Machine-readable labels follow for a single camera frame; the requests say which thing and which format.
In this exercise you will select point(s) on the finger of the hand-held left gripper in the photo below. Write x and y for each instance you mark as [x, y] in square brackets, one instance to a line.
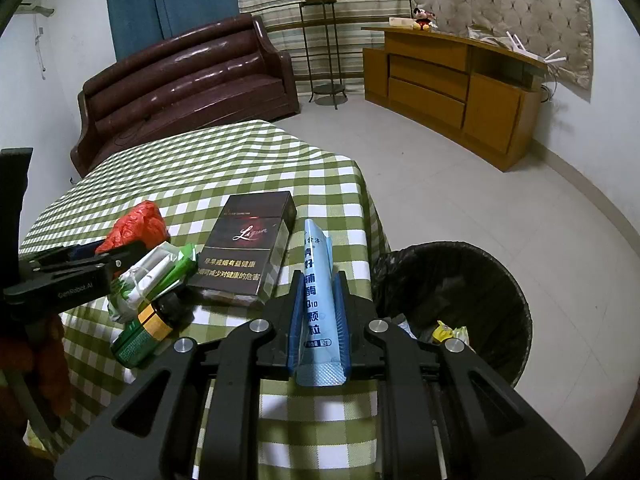
[75, 251]
[120, 255]

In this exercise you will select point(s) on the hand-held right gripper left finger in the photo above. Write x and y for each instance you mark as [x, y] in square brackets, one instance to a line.
[295, 320]

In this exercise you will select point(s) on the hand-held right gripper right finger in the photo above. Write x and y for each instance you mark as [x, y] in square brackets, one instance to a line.
[342, 320]

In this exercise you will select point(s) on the light blue sachet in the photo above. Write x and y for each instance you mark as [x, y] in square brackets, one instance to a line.
[317, 310]

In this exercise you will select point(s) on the green white packet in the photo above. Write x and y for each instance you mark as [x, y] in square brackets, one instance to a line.
[150, 280]

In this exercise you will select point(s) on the yellow wrapper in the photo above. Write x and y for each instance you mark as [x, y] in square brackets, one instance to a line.
[442, 332]

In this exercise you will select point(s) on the black bin with bag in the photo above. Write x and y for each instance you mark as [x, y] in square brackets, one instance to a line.
[500, 310]

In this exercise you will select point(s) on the person's left forearm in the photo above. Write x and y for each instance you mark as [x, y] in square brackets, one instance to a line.
[45, 365]

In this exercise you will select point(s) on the red plastic bag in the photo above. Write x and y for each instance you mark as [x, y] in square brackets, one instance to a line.
[140, 225]

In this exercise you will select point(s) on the black cigarette box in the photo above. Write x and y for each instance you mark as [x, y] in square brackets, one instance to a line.
[240, 255]

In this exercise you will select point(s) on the green yellow small bottle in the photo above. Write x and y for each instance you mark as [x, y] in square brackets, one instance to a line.
[135, 342]

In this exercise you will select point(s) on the green checkered tablecloth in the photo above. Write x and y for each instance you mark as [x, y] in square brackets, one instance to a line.
[225, 160]

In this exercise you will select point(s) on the brown leather sofa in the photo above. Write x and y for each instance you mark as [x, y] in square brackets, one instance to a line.
[190, 90]

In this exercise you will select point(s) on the black metal plant stand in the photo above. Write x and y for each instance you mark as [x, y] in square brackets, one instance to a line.
[329, 92]

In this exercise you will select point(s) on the wooden cabinet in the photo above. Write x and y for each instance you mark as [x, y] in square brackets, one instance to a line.
[425, 95]

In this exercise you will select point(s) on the blue curtain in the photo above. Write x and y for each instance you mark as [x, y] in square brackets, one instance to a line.
[165, 5]

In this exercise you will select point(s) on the white tissue box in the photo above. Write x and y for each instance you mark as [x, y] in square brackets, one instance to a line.
[400, 22]

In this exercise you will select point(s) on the mouse plush toy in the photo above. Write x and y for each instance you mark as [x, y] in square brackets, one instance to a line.
[422, 21]

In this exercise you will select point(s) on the striped curtain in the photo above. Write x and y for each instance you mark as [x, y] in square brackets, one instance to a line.
[360, 0]

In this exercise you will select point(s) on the white router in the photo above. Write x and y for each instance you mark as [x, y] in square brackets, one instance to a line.
[530, 55]

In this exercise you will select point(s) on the beige diamond-pattern curtain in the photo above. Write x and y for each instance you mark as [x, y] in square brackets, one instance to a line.
[500, 0]

